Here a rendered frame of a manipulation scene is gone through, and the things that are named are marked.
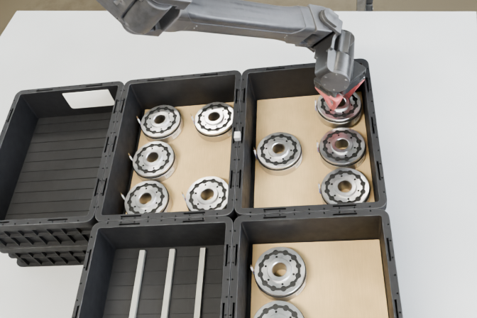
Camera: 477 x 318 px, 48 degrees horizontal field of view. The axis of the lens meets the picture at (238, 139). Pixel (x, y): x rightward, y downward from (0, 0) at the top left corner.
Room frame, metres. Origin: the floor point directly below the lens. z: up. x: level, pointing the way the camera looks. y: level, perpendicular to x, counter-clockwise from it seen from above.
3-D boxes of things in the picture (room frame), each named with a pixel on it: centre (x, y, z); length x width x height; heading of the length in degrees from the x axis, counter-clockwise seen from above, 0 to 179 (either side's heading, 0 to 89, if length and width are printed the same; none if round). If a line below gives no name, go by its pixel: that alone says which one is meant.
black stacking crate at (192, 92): (0.79, 0.14, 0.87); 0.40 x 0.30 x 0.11; 164
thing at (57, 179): (0.87, 0.43, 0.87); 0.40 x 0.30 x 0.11; 164
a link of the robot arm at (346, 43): (0.78, -0.25, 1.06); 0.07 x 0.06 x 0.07; 154
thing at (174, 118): (0.92, 0.17, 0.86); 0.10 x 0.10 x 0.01
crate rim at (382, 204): (0.70, -0.15, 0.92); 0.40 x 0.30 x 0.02; 164
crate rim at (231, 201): (0.79, 0.14, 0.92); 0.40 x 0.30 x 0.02; 164
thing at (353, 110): (0.79, -0.25, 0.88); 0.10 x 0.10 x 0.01
